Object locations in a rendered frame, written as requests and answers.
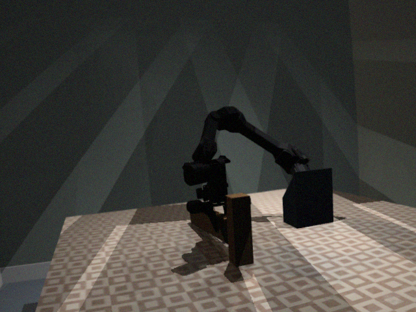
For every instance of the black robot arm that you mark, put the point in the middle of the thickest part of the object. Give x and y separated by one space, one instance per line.
203 169

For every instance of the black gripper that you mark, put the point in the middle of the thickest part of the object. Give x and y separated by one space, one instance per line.
217 191

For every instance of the dark brown wooden post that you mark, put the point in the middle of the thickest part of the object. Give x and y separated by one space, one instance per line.
238 213

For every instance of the brown wooden board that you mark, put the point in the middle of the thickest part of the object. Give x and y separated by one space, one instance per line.
203 221

